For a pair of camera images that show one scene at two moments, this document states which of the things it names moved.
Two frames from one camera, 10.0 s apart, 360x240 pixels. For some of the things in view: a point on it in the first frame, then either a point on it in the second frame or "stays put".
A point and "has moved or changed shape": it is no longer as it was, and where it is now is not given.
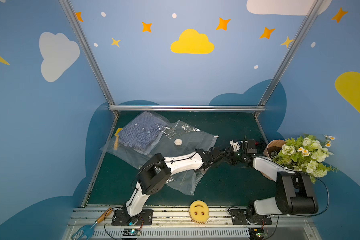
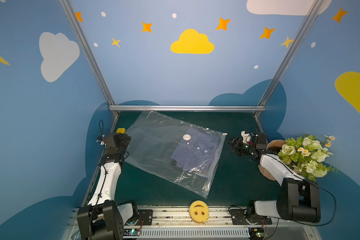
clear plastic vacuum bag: x=149 y=134 has moved or changed shape
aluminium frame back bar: x=187 y=108 stays put
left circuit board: x=131 y=232 stays put
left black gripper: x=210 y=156 to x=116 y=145
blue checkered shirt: x=141 y=132 to x=196 y=150
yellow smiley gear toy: x=199 y=211 stays put
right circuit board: x=257 y=233 stays put
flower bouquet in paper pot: x=306 y=154 stays put
